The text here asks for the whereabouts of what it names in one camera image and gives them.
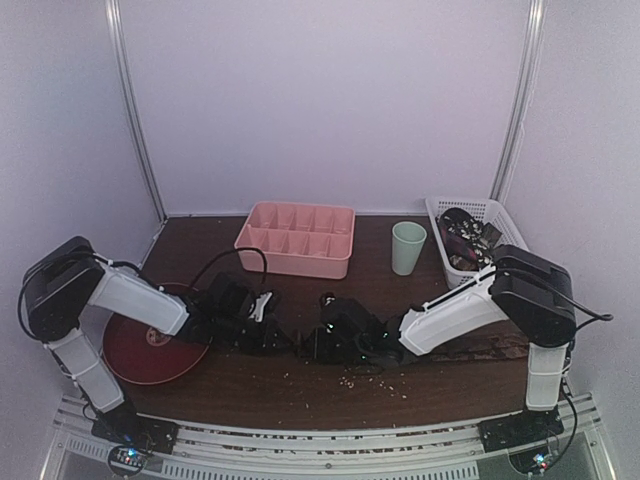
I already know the white plastic mesh basket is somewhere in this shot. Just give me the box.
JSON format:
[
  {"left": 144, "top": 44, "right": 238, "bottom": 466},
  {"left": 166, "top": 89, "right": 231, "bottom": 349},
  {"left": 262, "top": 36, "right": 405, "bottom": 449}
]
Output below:
[{"left": 425, "top": 196, "right": 528, "bottom": 289}]

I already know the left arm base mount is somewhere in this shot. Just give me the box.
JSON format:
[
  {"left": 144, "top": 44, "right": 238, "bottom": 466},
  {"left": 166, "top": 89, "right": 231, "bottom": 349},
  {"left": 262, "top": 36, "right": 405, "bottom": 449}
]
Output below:
[{"left": 86, "top": 397, "right": 179, "bottom": 479}]

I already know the brown patterned tie in basket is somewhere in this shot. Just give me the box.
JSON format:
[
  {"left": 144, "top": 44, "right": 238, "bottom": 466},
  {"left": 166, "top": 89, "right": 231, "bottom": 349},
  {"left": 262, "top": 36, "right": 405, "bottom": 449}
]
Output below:
[{"left": 437, "top": 207, "right": 502, "bottom": 271}]

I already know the aluminium corner post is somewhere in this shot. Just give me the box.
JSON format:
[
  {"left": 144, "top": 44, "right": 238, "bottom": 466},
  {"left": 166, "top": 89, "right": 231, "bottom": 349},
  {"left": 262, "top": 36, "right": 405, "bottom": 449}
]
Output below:
[
  {"left": 104, "top": 0, "right": 168, "bottom": 222},
  {"left": 490, "top": 0, "right": 547, "bottom": 203}
]

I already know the mint green plastic cup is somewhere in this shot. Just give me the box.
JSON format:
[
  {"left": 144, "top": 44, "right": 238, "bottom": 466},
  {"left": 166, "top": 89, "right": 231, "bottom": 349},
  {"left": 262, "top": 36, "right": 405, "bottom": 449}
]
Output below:
[{"left": 391, "top": 221, "right": 427, "bottom": 276}]

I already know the dark floral patterned tie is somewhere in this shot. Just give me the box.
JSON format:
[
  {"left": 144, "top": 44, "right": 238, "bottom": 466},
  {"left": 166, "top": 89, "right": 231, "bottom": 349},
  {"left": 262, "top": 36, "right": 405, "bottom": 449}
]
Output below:
[{"left": 292, "top": 329, "right": 531, "bottom": 364}]

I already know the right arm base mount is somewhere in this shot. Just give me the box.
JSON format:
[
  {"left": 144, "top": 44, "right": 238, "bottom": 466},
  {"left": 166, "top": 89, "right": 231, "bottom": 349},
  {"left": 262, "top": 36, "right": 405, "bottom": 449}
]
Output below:
[{"left": 478, "top": 407, "right": 565, "bottom": 477}]

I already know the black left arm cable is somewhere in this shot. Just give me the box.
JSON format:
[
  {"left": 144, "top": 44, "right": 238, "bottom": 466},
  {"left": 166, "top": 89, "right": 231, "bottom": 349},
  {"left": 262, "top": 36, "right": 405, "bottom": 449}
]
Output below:
[{"left": 192, "top": 249, "right": 269, "bottom": 301}]

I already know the red round tray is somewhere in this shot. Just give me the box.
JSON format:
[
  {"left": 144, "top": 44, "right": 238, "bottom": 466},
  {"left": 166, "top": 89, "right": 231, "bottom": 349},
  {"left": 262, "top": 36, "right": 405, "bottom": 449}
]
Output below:
[{"left": 102, "top": 314, "right": 210, "bottom": 386}]

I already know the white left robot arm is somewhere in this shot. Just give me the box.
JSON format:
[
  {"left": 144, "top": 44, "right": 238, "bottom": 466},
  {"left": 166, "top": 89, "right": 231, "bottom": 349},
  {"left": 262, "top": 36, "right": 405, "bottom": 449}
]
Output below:
[{"left": 17, "top": 236, "right": 292, "bottom": 444}]

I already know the right aluminium corner post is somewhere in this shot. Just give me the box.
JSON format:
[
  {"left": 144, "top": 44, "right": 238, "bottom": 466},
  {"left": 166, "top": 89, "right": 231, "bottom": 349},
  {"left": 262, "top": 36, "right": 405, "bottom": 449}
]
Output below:
[{"left": 490, "top": 0, "right": 547, "bottom": 203}]

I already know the aluminium front rail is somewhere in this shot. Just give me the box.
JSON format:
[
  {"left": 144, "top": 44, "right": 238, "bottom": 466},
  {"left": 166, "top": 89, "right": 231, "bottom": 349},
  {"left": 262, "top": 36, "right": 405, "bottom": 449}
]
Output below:
[{"left": 49, "top": 394, "right": 606, "bottom": 480}]

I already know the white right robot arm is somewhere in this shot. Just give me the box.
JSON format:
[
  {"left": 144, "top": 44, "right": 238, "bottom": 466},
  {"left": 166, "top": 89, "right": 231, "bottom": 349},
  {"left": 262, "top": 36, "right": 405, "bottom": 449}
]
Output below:
[{"left": 302, "top": 245, "right": 577, "bottom": 442}]

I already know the left aluminium corner post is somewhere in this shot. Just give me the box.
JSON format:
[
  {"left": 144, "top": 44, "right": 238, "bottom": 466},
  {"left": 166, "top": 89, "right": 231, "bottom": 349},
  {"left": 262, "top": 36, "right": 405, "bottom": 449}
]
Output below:
[{"left": 104, "top": 0, "right": 168, "bottom": 222}]

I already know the pink divided organizer box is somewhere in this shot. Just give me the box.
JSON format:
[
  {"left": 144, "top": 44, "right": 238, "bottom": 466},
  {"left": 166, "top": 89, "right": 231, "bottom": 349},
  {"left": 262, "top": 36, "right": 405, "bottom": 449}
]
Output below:
[{"left": 234, "top": 201, "right": 355, "bottom": 280}]

